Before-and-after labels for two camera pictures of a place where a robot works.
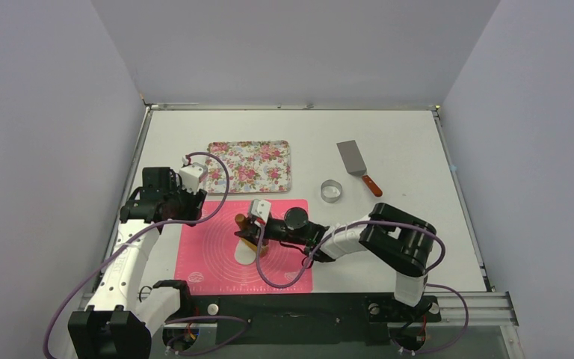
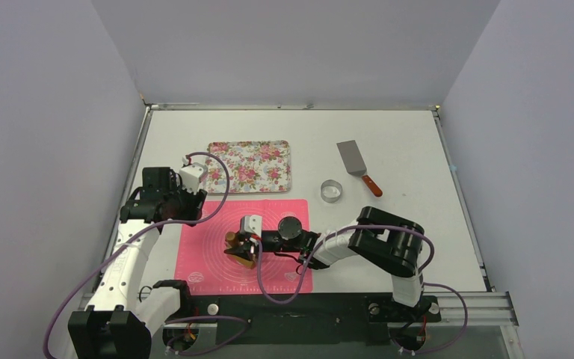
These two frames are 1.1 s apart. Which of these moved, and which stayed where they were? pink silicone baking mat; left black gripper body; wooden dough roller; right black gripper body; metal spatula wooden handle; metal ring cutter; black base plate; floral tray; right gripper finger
Moved: wooden dough roller; right black gripper body; right gripper finger
Stayed: black base plate; floral tray; left black gripper body; metal spatula wooden handle; metal ring cutter; pink silicone baking mat
